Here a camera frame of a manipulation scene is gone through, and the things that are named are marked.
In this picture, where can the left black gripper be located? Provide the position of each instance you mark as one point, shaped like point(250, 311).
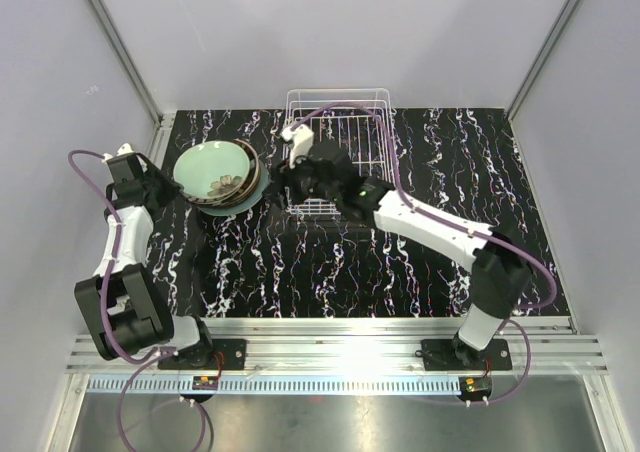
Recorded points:
point(172, 187)

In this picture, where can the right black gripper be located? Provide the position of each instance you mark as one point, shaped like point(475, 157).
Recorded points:
point(281, 177)

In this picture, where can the black plate with colour stripes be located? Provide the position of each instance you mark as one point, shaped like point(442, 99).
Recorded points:
point(250, 172)

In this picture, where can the mint green floral plate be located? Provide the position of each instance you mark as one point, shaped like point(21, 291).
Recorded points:
point(211, 171)

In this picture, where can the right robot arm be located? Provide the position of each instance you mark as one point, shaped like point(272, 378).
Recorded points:
point(498, 275)

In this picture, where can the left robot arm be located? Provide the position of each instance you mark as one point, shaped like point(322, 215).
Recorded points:
point(123, 310)

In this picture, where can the large teal bottom plate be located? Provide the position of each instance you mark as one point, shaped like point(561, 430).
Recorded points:
point(246, 204)

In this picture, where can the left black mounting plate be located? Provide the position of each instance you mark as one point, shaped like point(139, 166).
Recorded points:
point(227, 353)

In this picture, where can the black mounting plate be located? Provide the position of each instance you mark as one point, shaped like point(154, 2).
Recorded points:
point(448, 355)
point(227, 353)

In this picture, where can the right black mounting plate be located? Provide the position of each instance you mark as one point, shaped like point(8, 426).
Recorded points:
point(448, 355)

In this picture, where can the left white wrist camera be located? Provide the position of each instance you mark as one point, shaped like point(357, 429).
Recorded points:
point(124, 149)

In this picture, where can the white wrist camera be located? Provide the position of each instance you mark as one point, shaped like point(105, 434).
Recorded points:
point(299, 141)
point(124, 149)

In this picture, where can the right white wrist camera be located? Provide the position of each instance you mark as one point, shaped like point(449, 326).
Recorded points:
point(299, 141)

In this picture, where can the left aluminium frame post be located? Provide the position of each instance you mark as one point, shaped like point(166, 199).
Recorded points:
point(109, 30)

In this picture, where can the aluminium frame post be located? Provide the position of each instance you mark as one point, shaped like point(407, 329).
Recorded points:
point(109, 30)
point(545, 51)

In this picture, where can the white wire dish rack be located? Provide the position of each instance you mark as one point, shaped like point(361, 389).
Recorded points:
point(359, 120)

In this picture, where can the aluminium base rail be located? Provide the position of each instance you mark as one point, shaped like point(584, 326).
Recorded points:
point(344, 345)

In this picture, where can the white slotted cable duct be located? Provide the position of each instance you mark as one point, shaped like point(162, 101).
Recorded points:
point(277, 385)

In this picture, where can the right aluminium frame post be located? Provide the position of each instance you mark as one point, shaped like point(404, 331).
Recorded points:
point(545, 51)

